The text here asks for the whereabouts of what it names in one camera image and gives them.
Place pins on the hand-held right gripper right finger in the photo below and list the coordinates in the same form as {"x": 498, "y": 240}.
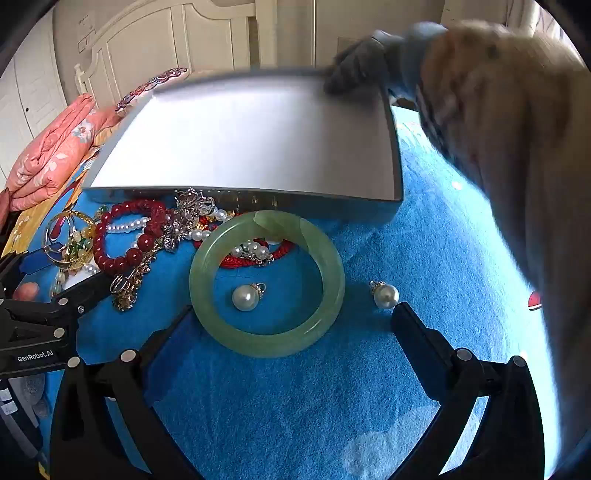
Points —
{"x": 415, "y": 327}

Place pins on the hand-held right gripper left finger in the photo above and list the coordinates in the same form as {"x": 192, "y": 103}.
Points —
{"x": 161, "y": 337}

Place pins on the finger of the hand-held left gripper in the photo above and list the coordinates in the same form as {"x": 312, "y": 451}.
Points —
{"x": 83, "y": 295}
{"x": 14, "y": 267}

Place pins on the thin gold hoop bangle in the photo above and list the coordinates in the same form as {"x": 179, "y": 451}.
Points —
{"x": 47, "y": 240}

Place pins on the green jade bangle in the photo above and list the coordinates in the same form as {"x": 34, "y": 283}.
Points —
{"x": 328, "y": 272}

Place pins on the silver rhinestone brooch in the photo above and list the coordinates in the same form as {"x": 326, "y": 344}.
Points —
{"x": 184, "y": 217}

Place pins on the grey jewelry tray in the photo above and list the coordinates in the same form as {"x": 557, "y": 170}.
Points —
{"x": 254, "y": 138}

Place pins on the person's right forearm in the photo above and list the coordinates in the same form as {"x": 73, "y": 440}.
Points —
{"x": 508, "y": 138}

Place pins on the person's right hand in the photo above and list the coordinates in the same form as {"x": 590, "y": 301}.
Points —
{"x": 364, "y": 64}

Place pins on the white pearl pendant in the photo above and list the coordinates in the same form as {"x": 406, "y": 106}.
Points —
{"x": 244, "y": 297}
{"x": 387, "y": 296}

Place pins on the gold flower brooch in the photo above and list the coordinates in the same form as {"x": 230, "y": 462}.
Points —
{"x": 127, "y": 295}

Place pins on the pink folded quilt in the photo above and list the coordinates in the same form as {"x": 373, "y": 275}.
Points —
{"x": 51, "y": 152}

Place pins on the white wardrobe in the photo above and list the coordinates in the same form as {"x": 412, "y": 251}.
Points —
{"x": 27, "y": 110}

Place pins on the embroidered pillow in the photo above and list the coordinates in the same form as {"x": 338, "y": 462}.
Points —
{"x": 147, "y": 90}

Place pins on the white headboard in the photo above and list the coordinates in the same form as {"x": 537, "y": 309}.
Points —
{"x": 207, "y": 41}

